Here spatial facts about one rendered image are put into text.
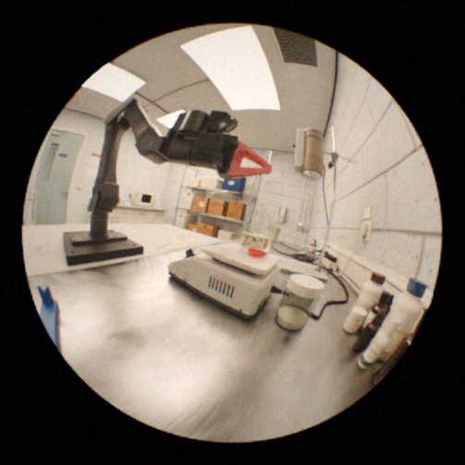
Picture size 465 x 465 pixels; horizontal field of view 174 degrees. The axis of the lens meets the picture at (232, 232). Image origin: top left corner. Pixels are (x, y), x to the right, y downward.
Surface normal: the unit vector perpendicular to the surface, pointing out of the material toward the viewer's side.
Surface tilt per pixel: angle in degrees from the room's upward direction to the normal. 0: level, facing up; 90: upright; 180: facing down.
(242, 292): 90
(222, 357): 0
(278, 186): 90
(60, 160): 90
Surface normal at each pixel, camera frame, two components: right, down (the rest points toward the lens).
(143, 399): 0.20, -0.97
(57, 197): 0.91, 0.23
